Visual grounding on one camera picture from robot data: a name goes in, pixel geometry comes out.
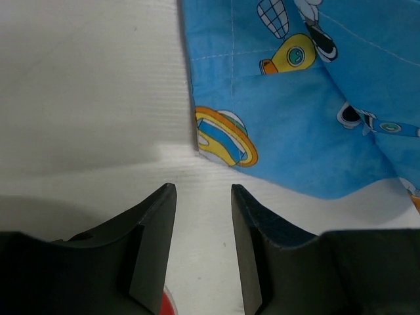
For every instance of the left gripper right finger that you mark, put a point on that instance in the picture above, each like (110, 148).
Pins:
(287, 270)

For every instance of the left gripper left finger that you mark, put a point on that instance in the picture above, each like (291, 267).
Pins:
(117, 267)

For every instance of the red teal floral plate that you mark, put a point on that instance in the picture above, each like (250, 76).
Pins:
(168, 306)

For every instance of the blue space print cloth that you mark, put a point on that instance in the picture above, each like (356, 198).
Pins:
(321, 97)

